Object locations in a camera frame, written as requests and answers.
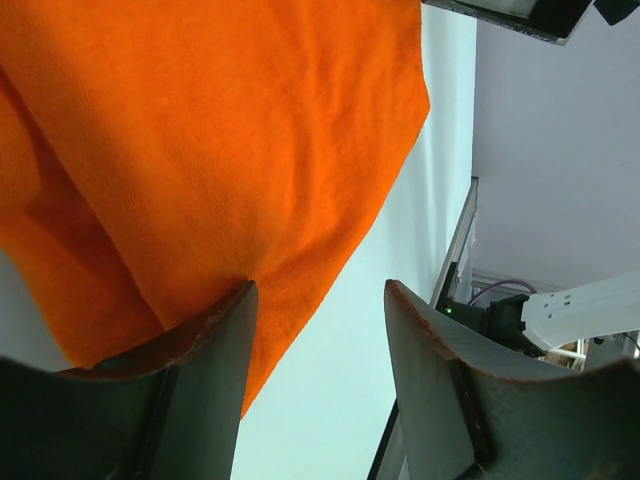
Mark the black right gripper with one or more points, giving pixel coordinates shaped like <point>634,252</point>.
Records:
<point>551,21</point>

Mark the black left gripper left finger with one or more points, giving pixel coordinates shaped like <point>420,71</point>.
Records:
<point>167,409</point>

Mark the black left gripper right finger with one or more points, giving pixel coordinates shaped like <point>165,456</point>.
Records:
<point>473,409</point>

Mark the orange t shirt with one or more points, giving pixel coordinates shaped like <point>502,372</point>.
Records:
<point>155,154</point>

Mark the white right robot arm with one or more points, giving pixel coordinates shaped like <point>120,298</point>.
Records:
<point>546,252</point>

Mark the right aluminium corner post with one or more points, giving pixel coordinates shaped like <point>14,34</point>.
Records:
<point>455,278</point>

